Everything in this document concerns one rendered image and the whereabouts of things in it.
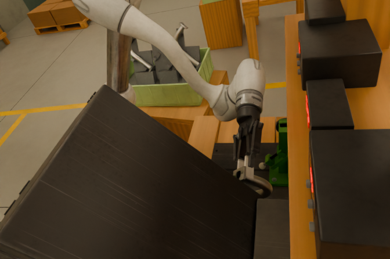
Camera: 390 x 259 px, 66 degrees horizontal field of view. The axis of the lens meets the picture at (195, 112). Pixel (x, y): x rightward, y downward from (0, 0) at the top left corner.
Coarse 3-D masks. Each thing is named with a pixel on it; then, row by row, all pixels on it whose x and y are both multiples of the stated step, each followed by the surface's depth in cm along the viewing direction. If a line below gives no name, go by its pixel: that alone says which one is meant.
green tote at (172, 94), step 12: (204, 48) 204; (204, 60) 193; (132, 72) 225; (204, 72) 193; (156, 84) 184; (168, 84) 181; (180, 84) 178; (144, 96) 193; (156, 96) 190; (168, 96) 187; (180, 96) 185; (192, 96) 182
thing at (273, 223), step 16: (272, 208) 75; (288, 208) 74; (256, 224) 73; (272, 224) 72; (288, 224) 71; (256, 240) 70; (272, 240) 69; (288, 240) 68; (256, 256) 67; (272, 256) 66; (288, 256) 65
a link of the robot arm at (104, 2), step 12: (72, 0) 96; (84, 0) 93; (96, 0) 93; (108, 0) 93; (120, 0) 95; (84, 12) 96; (96, 12) 94; (108, 12) 93; (120, 12) 94; (108, 24) 96
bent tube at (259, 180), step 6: (240, 168) 86; (234, 174) 88; (240, 174) 88; (240, 180) 84; (246, 180) 85; (258, 180) 87; (264, 180) 88; (258, 186) 87; (264, 186) 88; (270, 186) 89; (258, 192) 96; (264, 192) 92; (270, 192) 91
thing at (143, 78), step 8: (136, 40) 207; (136, 48) 208; (144, 56) 208; (152, 56) 207; (136, 64) 211; (152, 64) 208; (136, 72) 213; (144, 72) 205; (152, 72) 203; (136, 80) 214; (144, 80) 207; (152, 80) 205
